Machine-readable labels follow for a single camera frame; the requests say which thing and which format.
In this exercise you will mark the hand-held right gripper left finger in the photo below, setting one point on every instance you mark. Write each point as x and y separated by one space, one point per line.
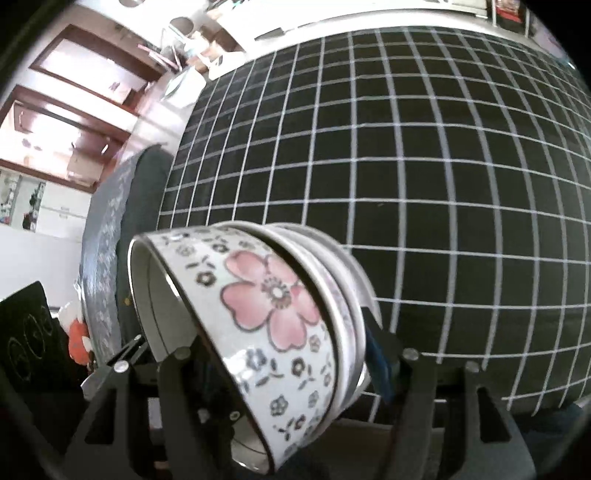
180 392

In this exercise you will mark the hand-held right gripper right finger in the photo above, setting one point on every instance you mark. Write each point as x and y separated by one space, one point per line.
381 369

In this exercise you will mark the small floral bowl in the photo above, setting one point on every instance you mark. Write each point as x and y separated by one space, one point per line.
344 323

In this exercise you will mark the plain white bowl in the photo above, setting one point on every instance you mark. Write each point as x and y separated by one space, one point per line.
355 281

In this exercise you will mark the large pink flower bowl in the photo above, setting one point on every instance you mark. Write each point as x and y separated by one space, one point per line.
277 295

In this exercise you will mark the orange white plush toy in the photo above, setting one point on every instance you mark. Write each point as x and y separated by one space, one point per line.
78 344

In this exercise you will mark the black induction cooktop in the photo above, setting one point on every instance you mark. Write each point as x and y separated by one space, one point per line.
32 341

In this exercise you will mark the black white grid tablecloth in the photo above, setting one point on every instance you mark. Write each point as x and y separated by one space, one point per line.
415 184

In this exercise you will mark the brown wooden door frame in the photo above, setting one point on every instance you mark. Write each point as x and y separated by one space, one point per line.
92 64
55 138

